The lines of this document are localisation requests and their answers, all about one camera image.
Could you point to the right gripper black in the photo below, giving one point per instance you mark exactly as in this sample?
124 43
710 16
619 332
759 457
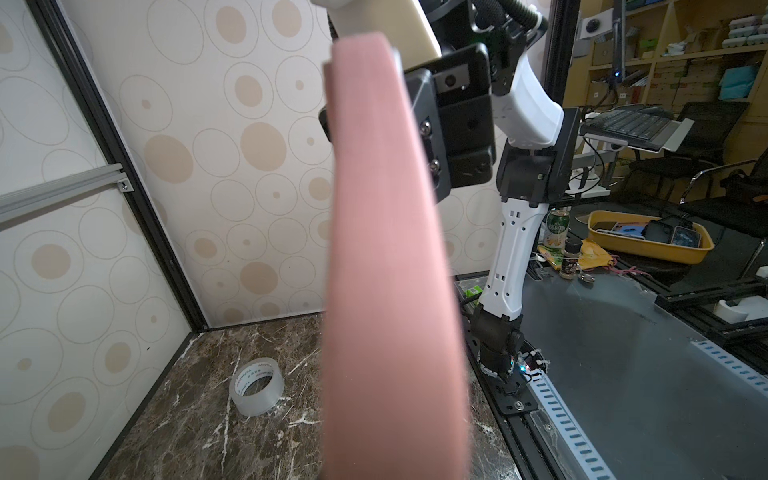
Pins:
407 133

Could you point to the horizontal aluminium rail back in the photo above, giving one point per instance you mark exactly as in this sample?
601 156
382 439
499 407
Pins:
21 205

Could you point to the clear tape roll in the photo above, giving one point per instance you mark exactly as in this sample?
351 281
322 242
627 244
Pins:
256 387

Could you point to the black office chair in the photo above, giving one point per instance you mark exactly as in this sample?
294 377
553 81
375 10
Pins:
703 147

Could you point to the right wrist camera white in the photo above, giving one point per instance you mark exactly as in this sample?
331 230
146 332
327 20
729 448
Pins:
402 22

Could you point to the wooden shelf unit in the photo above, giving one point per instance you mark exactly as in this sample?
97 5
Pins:
680 52

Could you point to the green drink can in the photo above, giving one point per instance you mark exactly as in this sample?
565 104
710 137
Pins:
556 227

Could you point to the keyboard on stand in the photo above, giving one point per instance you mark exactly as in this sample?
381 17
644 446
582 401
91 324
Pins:
639 127

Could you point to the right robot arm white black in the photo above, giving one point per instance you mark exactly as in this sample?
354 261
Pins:
534 138

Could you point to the phone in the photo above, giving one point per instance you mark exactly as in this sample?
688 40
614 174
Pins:
394 388

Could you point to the yellow tray with items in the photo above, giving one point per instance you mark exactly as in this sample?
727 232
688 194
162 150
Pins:
673 239

